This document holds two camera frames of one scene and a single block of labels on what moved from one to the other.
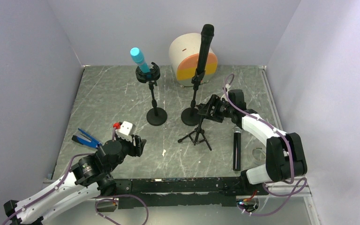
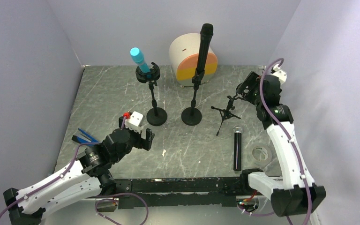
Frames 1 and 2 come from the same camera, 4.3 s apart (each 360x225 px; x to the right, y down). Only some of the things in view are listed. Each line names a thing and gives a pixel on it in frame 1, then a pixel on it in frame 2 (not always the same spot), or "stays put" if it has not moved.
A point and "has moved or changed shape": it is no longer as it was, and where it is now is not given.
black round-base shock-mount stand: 157,116 stays put
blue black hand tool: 84,138 stays put
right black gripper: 215,101 -> 252,80
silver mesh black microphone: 236,148 stays put
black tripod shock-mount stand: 197,136 has moved or changed shape
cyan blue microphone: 138,56 stays put
